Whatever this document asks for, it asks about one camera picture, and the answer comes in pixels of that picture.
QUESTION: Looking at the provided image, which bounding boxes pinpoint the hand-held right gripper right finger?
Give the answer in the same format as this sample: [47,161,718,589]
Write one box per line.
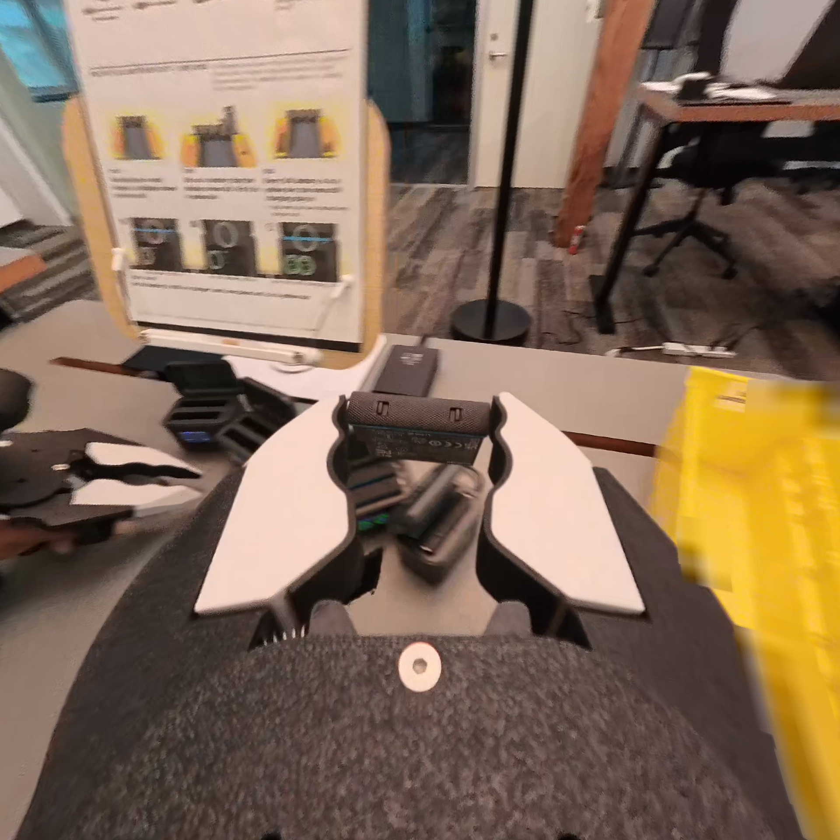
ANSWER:
[476,392,648,634]

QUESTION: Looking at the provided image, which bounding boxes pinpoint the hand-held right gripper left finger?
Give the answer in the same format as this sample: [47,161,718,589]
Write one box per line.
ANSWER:
[193,392,382,631]

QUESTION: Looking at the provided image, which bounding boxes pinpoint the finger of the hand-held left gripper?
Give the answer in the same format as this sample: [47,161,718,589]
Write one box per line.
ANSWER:
[79,441,206,481]
[66,479,206,519]

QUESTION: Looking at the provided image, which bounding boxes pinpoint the black battery charging case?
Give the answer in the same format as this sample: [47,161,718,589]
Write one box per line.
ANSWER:
[161,357,250,454]
[394,462,489,585]
[344,453,408,539]
[217,381,309,467]

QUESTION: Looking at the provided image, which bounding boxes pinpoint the black camera battery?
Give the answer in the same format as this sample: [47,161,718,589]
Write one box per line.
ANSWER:
[344,392,506,463]

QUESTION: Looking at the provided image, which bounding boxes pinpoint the yellow plastic bin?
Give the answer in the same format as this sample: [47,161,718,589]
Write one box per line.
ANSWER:
[650,365,840,840]

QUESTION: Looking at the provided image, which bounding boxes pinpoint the dark flat pad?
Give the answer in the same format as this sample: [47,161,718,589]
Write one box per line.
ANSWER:
[125,344,227,384]

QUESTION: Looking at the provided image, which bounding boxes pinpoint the white stand base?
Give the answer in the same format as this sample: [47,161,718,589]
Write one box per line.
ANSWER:
[221,344,395,403]

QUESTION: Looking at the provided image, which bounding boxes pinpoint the black multi-port power hub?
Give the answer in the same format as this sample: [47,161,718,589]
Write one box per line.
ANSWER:
[361,339,441,401]

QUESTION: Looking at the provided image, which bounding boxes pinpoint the black pole stand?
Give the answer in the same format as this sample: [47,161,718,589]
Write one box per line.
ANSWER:
[451,0,536,346]

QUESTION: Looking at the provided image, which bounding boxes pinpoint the white power strip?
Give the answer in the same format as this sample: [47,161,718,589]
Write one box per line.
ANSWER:
[661,339,739,361]

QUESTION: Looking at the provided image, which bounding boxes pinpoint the black office chair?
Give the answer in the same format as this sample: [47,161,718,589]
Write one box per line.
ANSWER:
[641,119,788,283]

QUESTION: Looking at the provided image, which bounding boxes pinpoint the white instruction sheet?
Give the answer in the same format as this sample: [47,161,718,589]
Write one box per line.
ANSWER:
[63,0,371,345]

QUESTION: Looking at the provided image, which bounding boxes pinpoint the white door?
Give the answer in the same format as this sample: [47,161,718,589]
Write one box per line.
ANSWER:
[470,0,607,191]

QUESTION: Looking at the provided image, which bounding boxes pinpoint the wooden desk black legs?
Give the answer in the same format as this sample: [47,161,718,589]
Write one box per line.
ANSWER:
[591,82,840,337]

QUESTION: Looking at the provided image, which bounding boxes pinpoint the wooden post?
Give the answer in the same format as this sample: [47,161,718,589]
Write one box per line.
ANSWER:
[552,0,657,253]

